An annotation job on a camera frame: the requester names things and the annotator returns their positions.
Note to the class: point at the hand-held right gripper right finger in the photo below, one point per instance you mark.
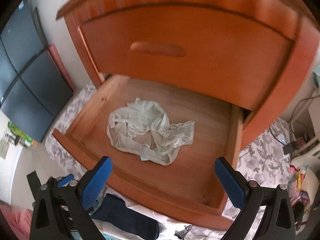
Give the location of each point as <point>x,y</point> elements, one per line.
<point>231,183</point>

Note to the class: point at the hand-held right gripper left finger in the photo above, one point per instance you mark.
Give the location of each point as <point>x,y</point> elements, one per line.
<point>96,182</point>

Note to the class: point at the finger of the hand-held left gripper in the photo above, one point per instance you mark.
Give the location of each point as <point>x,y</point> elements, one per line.
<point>65,180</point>

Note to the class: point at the navy socks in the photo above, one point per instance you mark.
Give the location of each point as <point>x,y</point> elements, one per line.
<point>125,215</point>

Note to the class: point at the wooden nightstand drawer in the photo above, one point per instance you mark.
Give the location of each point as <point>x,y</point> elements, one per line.
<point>212,55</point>
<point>200,142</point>

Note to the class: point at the pale lace underwear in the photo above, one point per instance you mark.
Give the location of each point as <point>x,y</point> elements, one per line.
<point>140,120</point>

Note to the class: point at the floral bedsheet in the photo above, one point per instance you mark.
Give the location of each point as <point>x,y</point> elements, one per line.
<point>262,160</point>

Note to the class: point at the person's pink clothing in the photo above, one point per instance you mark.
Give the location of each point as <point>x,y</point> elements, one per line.
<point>15,222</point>

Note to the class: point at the green printed packet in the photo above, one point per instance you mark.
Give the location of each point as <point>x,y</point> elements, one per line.
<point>20,132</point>

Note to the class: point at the small white device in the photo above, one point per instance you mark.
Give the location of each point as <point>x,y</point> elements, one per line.
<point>277,135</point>

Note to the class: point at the black charger plug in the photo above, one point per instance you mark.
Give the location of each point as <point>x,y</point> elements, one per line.
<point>289,148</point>

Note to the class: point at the pile of toys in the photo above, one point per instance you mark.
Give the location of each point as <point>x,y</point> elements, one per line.
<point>303,185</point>

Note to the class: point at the blue-grey refrigerator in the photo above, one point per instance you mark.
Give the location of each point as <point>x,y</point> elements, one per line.
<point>32,92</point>

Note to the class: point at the pink foam tube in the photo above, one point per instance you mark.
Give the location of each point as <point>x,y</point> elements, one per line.
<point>61,67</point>

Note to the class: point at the wooden nightstand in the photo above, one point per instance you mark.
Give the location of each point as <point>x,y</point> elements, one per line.
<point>307,55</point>

